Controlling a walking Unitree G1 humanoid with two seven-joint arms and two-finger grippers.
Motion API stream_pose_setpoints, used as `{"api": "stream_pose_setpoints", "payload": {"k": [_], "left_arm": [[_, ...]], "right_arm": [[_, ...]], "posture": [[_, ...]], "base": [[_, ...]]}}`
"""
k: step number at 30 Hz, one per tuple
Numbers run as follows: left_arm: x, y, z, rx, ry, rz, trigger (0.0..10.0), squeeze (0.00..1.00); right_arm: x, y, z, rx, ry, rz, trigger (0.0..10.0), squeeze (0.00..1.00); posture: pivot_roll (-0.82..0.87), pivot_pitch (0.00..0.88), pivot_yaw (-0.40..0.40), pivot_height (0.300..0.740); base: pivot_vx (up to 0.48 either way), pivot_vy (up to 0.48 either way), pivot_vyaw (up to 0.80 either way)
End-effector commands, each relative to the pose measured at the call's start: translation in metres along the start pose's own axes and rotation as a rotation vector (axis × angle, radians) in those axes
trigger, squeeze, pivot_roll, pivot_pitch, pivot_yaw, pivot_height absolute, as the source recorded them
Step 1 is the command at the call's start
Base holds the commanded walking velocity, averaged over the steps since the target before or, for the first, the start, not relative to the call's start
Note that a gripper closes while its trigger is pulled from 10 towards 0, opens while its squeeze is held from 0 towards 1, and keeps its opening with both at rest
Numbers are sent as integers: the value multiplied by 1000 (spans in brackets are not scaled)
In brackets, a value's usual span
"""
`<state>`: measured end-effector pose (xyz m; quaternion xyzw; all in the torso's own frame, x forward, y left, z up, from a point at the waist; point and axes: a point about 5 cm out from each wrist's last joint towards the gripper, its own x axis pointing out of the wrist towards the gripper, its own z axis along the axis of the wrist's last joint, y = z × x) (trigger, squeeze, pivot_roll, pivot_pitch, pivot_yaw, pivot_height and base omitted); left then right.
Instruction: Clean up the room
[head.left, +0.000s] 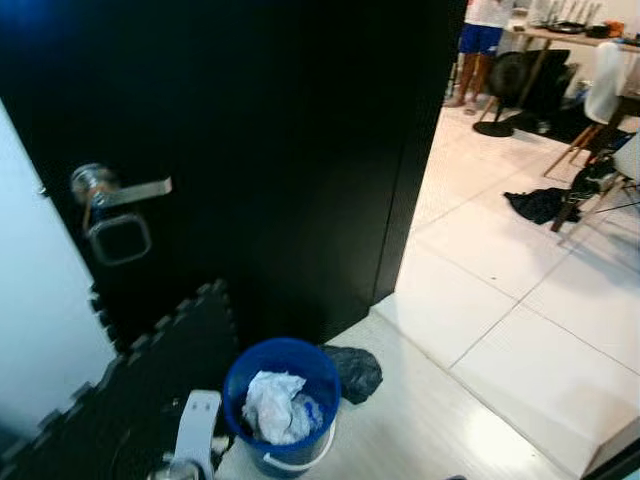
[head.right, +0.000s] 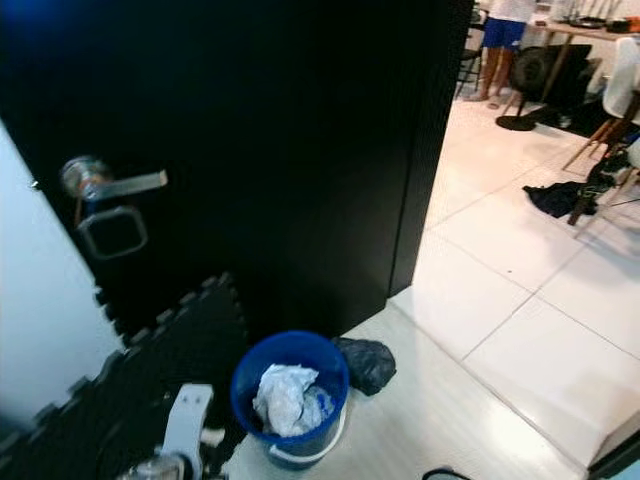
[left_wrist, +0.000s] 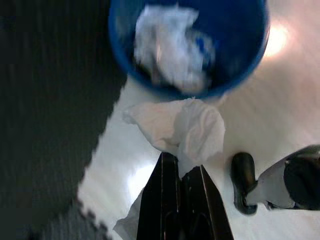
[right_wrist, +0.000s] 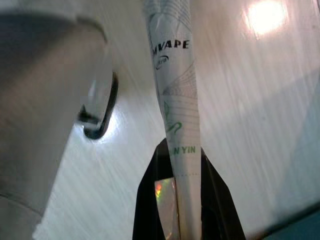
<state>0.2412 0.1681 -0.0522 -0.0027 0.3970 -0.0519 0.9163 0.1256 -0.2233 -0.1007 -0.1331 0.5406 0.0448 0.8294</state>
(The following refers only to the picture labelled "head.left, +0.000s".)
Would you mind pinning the black cloth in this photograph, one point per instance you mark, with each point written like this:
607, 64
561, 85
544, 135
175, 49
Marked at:
535, 205

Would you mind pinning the white chair wooden legs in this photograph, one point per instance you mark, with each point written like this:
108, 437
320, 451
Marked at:
605, 80

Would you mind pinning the black case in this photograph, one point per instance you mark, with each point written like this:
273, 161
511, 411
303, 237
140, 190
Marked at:
558, 85

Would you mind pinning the black standing fan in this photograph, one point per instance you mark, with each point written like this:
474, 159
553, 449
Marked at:
515, 75

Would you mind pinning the wooden table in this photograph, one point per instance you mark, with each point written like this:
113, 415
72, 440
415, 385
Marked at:
570, 38

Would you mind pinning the person in blue shorts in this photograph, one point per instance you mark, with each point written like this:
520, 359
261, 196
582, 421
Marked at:
485, 40

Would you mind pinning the black plastic bag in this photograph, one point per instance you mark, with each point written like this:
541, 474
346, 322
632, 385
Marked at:
355, 372

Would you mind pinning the blue plastic bucket bin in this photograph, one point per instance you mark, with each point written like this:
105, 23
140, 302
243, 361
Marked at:
300, 365

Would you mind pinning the black door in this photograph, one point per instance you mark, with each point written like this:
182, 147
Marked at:
250, 150

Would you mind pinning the crumpled white paper wad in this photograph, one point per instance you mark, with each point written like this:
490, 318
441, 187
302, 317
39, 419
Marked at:
272, 405

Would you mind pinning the black foam puzzle mat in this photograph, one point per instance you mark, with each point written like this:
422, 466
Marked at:
120, 400

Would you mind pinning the black door frame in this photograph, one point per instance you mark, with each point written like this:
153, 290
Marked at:
618, 466

